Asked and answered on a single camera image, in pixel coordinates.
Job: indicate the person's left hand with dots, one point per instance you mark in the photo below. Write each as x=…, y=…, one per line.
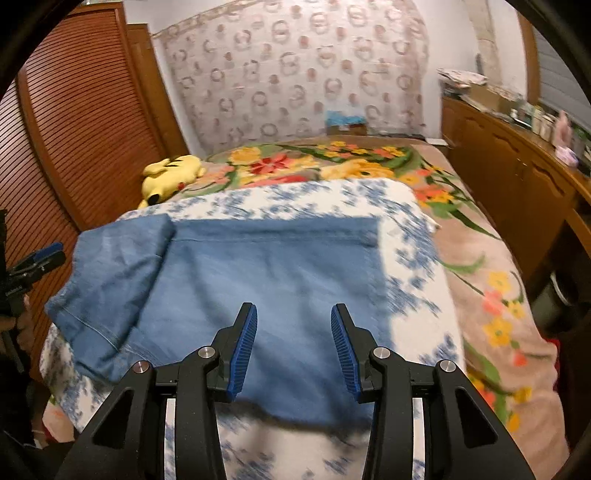
x=25, y=327

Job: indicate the cardboard box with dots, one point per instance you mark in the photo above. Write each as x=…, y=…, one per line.
x=489, y=98

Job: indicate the row of toiletry bottles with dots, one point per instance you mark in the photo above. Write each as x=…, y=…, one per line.
x=538, y=121

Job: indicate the grey window blind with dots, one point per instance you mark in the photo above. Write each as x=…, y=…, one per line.
x=563, y=78

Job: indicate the yellow plush toy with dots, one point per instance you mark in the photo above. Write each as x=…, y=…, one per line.
x=173, y=177

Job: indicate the beige tied curtain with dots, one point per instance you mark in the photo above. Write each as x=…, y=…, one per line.
x=485, y=37

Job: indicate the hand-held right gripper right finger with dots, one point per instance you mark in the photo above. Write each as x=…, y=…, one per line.
x=344, y=355

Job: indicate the pink circle patterned curtain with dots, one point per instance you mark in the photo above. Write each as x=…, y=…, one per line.
x=295, y=69

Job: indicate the pink floral blanket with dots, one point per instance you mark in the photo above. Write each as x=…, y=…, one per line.
x=485, y=258

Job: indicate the white blue floral quilt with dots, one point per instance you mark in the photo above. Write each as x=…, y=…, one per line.
x=323, y=198

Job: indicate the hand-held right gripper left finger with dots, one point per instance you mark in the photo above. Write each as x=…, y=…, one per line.
x=242, y=350

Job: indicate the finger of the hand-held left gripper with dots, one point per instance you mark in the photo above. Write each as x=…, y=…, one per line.
x=50, y=251
x=44, y=267

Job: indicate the brown louvered wooden wardrobe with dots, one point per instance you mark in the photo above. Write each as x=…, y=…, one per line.
x=83, y=115

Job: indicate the white trash bin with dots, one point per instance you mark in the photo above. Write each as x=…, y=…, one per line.
x=561, y=288

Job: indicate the pink tissue box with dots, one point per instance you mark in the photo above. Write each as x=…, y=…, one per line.
x=568, y=154

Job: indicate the blue denim pants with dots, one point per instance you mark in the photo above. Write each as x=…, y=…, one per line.
x=277, y=277

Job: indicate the pink bottle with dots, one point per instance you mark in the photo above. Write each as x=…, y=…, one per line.
x=563, y=129

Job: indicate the wooden sideboard cabinet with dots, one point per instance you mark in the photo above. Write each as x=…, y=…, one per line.
x=498, y=175

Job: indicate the blue plastic bag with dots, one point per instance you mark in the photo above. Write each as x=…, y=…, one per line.
x=346, y=121

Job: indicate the red cloth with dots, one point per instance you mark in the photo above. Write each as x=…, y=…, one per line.
x=557, y=351

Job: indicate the folded floral cloth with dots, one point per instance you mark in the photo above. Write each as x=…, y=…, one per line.
x=461, y=77

